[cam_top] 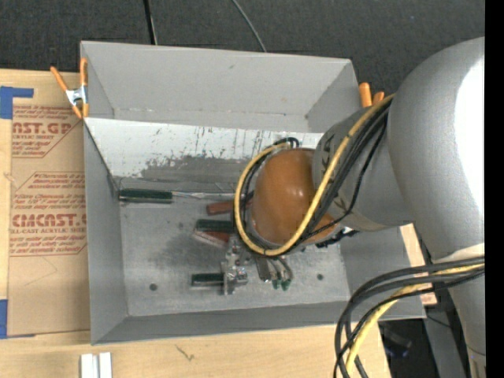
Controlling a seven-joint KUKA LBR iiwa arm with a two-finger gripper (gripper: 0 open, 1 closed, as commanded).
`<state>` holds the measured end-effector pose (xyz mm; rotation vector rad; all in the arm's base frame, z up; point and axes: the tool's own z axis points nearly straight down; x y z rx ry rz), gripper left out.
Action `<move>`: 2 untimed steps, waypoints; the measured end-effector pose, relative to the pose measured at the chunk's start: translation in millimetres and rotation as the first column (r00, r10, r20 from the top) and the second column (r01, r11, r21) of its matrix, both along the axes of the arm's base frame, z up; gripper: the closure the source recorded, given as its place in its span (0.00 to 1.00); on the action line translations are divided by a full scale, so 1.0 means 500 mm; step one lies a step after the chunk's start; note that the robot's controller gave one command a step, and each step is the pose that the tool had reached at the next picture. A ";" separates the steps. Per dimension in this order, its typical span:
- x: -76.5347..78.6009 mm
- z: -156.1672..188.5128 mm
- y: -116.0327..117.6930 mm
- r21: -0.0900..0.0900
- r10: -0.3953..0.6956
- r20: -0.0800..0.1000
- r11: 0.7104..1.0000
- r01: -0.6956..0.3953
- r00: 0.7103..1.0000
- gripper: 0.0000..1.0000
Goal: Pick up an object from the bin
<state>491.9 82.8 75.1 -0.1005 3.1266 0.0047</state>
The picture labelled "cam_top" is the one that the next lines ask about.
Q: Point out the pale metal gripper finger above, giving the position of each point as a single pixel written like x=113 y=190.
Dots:
x=225 y=268
x=230 y=288

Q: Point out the dark green block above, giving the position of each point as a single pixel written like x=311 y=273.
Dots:
x=214 y=225
x=145 y=195
x=206 y=280

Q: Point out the red-brown flat block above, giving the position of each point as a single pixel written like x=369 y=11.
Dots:
x=212 y=237
x=220 y=208

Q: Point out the brown cardboard board, red print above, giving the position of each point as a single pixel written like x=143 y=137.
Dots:
x=47 y=179

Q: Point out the grey metal bin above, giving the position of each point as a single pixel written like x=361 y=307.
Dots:
x=165 y=250

